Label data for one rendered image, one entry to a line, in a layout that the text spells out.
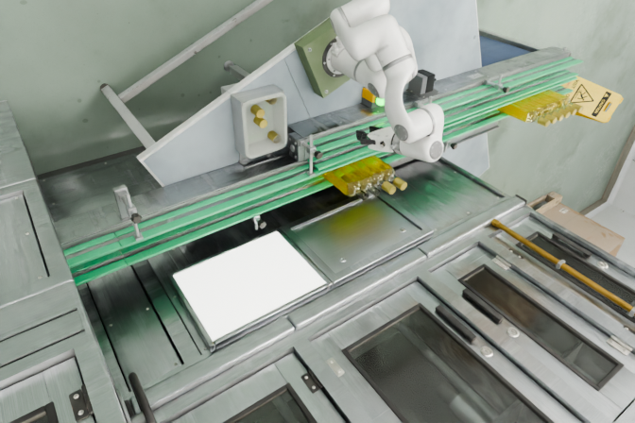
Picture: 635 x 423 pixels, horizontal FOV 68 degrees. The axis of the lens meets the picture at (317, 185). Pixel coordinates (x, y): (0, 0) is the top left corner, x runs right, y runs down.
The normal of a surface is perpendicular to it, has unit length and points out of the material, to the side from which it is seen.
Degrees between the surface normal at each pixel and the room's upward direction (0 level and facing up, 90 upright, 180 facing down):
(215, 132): 0
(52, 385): 90
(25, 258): 90
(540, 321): 90
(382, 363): 90
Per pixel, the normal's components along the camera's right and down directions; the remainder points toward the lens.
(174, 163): 0.57, 0.47
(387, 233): 0.01, -0.82
